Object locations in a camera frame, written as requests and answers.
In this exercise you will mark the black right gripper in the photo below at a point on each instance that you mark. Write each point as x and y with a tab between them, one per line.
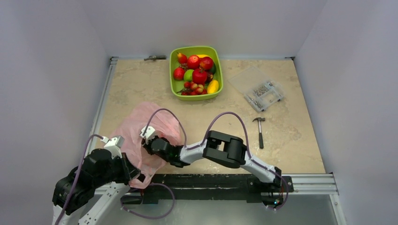
148	146

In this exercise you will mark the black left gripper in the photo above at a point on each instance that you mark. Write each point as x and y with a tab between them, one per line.
129	170

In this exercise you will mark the pink plastic bag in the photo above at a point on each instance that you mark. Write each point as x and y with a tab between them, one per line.
165	125

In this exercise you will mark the fake cherry bunch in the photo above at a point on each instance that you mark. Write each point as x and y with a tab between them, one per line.
191	88

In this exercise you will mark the green fake apple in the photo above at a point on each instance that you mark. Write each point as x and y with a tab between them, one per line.
188	75

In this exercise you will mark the red fake bell pepper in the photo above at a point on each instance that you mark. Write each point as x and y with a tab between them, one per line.
199	76

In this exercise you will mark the yellow fake lemon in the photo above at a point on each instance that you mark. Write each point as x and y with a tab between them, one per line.
213	87

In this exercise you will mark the red fake pomegranate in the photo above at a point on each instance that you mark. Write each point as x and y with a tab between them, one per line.
206	63

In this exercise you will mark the red fake apple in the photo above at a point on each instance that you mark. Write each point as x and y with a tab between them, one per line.
193	62

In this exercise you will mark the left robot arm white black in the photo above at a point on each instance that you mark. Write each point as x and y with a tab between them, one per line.
71	195

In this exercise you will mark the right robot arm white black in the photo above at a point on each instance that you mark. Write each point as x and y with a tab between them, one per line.
226	150

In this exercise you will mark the red fake strawberry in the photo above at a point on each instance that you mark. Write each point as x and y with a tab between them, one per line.
178	74

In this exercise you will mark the red fake pear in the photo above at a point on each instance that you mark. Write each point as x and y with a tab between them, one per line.
182	58

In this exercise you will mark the dark green fake avocado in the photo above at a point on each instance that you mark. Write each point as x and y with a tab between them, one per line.
213	69

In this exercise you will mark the yellow fake banana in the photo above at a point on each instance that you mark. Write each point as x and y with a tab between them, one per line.
202	56

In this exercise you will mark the green plastic tray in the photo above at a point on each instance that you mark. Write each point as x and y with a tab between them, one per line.
178	85

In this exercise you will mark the metal clamp at table edge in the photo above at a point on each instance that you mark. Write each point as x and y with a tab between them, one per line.
156	57

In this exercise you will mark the small black hammer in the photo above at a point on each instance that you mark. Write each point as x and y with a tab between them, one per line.
259	120

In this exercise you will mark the clear plastic screw box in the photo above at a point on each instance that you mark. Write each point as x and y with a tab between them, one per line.
259	90

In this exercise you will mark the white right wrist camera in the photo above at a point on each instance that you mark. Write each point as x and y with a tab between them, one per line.
147	133

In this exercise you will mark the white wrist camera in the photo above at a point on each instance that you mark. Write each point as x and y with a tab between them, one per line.
113	145
147	133

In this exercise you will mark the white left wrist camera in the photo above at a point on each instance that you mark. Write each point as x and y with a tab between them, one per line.
113	145

